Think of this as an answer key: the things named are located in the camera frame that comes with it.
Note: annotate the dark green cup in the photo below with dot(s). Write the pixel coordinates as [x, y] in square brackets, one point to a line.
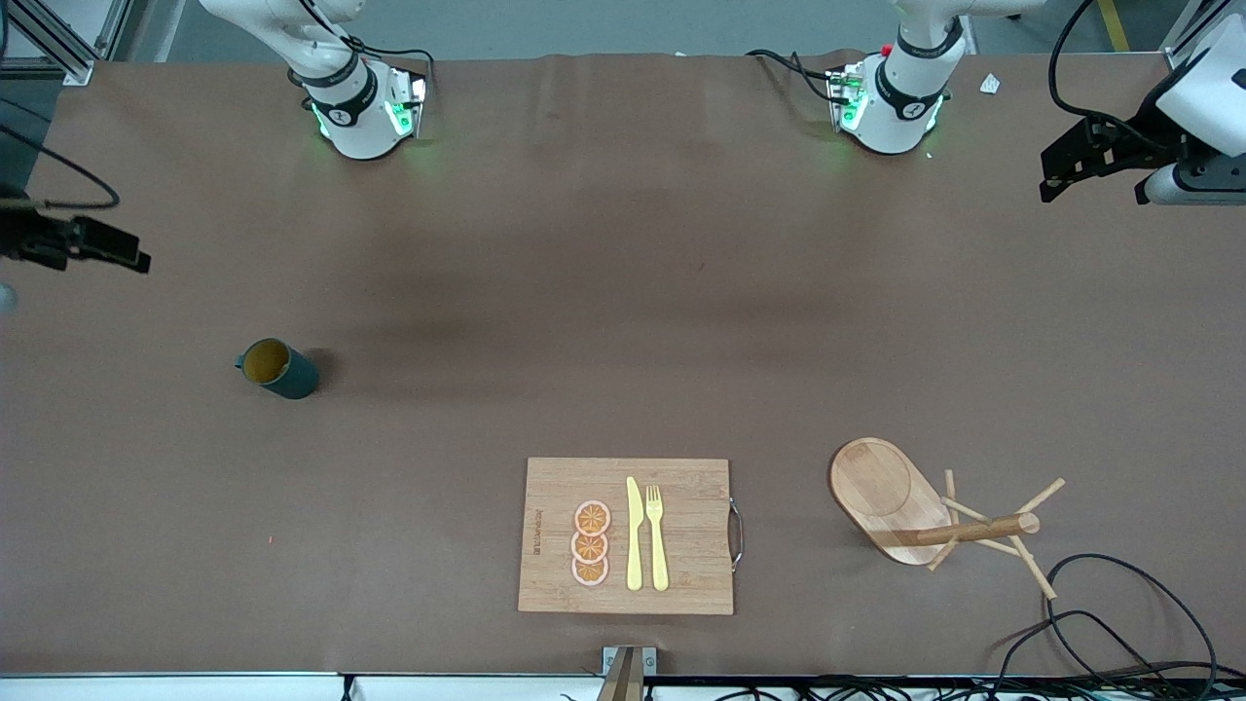
[292, 375]

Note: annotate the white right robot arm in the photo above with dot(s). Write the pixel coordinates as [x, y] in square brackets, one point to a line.
[355, 107]

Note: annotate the wooden cup rack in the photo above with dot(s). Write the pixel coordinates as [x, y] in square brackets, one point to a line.
[881, 487]

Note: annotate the white paper scrap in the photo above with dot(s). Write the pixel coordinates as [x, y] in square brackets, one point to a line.
[990, 85]

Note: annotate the brown table cover sheet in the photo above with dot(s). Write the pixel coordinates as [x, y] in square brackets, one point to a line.
[389, 487]

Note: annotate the bamboo cutting board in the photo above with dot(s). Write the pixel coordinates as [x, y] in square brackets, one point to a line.
[691, 526]

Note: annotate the orange slice toy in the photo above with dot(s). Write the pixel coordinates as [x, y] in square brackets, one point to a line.
[592, 517]
[589, 546]
[590, 571]

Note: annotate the yellow plastic fork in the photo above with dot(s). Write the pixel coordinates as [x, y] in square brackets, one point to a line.
[658, 550]

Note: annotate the yellow plastic knife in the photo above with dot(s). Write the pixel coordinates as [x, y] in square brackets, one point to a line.
[635, 535]

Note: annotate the aluminium frame profile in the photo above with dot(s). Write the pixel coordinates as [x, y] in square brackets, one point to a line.
[1180, 60]
[73, 68]

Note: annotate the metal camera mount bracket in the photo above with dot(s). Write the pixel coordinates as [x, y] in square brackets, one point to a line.
[628, 672]

